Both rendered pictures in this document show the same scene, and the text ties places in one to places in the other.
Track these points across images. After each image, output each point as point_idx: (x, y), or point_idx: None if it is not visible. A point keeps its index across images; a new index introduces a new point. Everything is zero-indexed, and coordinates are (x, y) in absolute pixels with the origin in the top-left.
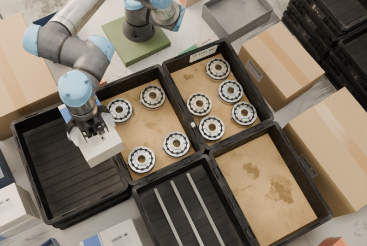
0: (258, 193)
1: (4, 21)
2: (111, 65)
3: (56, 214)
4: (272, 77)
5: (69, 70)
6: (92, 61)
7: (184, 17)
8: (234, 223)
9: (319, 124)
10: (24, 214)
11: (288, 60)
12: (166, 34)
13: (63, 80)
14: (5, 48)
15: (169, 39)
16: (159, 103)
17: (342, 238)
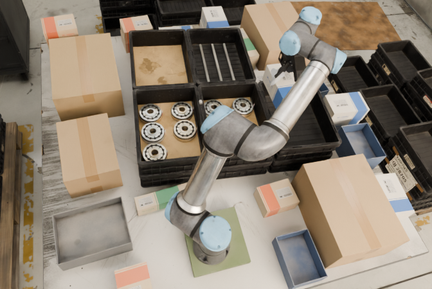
0: (165, 69)
1: (357, 249)
2: (246, 216)
3: None
4: (108, 131)
5: (287, 222)
6: (297, 26)
7: (153, 253)
8: None
9: (96, 81)
10: (326, 95)
11: (83, 142)
12: (180, 237)
13: (318, 14)
14: (353, 216)
15: (180, 230)
16: None
17: (125, 31)
